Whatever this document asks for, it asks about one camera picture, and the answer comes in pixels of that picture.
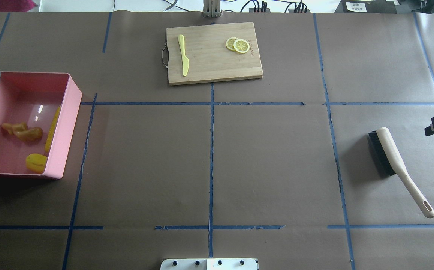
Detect beige hand brush black bristles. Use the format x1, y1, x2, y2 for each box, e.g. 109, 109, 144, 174
367, 127, 434, 219

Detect yellow corn cob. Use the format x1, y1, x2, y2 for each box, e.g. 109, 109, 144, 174
45, 106, 61, 153

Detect tan ginger root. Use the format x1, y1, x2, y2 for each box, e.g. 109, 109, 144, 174
1, 122, 43, 142

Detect pink plastic bin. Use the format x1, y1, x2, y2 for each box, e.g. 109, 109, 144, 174
0, 72, 82, 179

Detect black box with label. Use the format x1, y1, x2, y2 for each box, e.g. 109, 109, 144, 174
334, 0, 397, 14

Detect lemon slice front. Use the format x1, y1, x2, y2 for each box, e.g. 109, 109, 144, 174
232, 38, 250, 54

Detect lemon slice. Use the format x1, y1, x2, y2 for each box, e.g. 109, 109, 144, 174
232, 38, 250, 54
225, 37, 238, 51

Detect lemon slice back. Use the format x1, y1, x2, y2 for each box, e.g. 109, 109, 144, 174
225, 37, 238, 51

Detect bamboo cutting board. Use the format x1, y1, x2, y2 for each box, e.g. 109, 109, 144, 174
166, 22, 263, 86

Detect yellow-green plastic knife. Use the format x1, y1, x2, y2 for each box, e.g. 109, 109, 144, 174
178, 34, 190, 77

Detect black cables at table edge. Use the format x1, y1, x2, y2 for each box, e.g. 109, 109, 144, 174
239, 0, 308, 14

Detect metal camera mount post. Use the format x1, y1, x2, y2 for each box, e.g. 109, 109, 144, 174
203, 0, 222, 18

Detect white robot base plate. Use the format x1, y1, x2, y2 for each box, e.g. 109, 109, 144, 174
160, 258, 259, 270

